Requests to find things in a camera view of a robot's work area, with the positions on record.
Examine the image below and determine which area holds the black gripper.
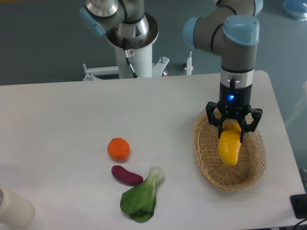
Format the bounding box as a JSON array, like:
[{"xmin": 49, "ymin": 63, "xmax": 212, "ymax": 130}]
[{"xmin": 205, "ymin": 82, "xmax": 263, "ymax": 144}]

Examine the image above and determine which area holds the yellow mango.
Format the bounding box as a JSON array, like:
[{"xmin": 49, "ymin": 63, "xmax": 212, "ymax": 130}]
[{"xmin": 218, "ymin": 122, "xmax": 241, "ymax": 166}]

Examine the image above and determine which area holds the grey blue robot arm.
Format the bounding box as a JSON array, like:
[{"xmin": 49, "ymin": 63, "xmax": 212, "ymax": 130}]
[{"xmin": 79, "ymin": 0, "xmax": 263, "ymax": 134}]

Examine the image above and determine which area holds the woven wicker basket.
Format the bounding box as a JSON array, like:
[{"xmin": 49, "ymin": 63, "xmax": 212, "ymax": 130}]
[{"xmin": 192, "ymin": 110, "xmax": 266, "ymax": 192}]

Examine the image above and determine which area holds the black device at edge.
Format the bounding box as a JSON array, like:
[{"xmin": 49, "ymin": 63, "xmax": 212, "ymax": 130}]
[{"xmin": 290, "ymin": 194, "xmax": 307, "ymax": 219}]

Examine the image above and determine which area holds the orange tangerine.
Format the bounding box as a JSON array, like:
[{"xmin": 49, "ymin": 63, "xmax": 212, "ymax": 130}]
[{"xmin": 107, "ymin": 138, "xmax": 130, "ymax": 160}]

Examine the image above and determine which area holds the purple sweet potato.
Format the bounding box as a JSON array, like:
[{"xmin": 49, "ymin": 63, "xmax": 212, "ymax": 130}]
[{"xmin": 111, "ymin": 165, "xmax": 143, "ymax": 186}]

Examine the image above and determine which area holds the blue object top corner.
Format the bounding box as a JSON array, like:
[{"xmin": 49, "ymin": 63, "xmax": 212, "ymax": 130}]
[{"xmin": 283, "ymin": 0, "xmax": 307, "ymax": 21}]

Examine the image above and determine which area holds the green bok choy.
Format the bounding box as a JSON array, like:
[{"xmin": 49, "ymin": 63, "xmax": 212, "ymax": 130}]
[{"xmin": 120, "ymin": 166, "xmax": 165, "ymax": 223}]

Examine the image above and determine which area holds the cream cylinder bottle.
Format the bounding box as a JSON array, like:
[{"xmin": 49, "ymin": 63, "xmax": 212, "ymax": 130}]
[{"xmin": 0, "ymin": 185, "xmax": 35, "ymax": 228}]

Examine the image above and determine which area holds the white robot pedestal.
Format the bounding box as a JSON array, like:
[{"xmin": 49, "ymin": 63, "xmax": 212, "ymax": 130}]
[{"xmin": 83, "ymin": 13, "xmax": 170, "ymax": 81}]

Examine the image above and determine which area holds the black cable on pedestal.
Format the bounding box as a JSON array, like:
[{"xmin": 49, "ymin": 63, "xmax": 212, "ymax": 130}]
[{"xmin": 122, "ymin": 37, "xmax": 139, "ymax": 79}]

